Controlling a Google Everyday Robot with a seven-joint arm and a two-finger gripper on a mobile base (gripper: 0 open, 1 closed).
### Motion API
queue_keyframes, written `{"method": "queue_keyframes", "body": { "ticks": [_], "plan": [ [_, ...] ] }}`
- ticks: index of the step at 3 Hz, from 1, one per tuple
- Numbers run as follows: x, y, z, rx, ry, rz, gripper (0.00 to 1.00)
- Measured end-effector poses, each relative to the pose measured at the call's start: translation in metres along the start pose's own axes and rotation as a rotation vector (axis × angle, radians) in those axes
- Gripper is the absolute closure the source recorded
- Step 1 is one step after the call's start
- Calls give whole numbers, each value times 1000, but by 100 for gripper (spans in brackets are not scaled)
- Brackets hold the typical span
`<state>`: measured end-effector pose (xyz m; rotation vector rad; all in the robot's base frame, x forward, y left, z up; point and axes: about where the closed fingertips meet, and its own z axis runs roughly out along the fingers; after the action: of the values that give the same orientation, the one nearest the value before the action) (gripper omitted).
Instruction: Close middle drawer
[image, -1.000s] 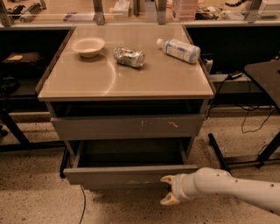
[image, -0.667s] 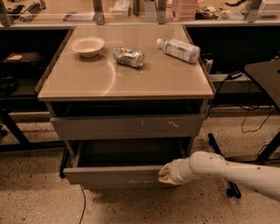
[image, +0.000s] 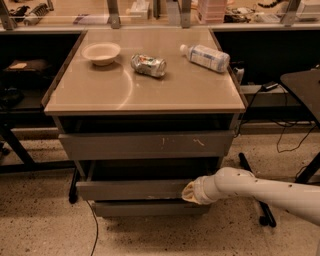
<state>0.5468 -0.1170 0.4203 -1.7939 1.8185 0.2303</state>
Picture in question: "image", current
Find white bowl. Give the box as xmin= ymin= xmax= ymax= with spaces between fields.
xmin=82 ymin=42 xmax=121 ymax=66

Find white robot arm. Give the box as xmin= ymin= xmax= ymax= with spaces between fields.
xmin=182 ymin=167 xmax=320 ymax=225

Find black table leg base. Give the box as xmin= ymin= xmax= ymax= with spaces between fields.
xmin=239 ymin=153 xmax=320 ymax=227

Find grey bottom drawer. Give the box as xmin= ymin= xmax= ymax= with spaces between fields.
xmin=93 ymin=199 xmax=210 ymax=218

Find beige-top drawer cabinet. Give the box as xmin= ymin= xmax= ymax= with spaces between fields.
xmin=41 ymin=27 xmax=249 ymax=181

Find crushed silver soda can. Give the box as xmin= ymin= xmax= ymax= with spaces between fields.
xmin=131 ymin=54 xmax=166 ymax=78

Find dark round side table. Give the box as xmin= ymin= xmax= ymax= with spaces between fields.
xmin=280 ymin=69 xmax=320 ymax=127

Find black power adapter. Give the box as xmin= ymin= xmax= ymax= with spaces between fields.
xmin=261 ymin=81 xmax=278 ymax=92

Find black left stand leg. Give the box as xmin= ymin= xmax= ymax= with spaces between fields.
xmin=68 ymin=169 xmax=79 ymax=204

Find clear plastic water bottle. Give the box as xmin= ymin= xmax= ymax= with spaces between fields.
xmin=180 ymin=44 xmax=230 ymax=73

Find grey top drawer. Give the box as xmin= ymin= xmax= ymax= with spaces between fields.
xmin=59 ymin=131 xmax=233 ymax=160

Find pink stacked bins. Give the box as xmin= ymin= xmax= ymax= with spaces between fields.
xmin=197 ymin=0 xmax=227 ymax=24

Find grey drawer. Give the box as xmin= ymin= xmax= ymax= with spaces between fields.
xmin=59 ymin=131 xmax=233 ymax=160
xmin=93 ymin=199 xmax=210 ymax=218
xmin=76 ymin=160 xmax=192 ymax=201

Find black cable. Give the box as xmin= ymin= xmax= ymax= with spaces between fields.
xmin=234 ymin=87 xmax=318 ymax=154

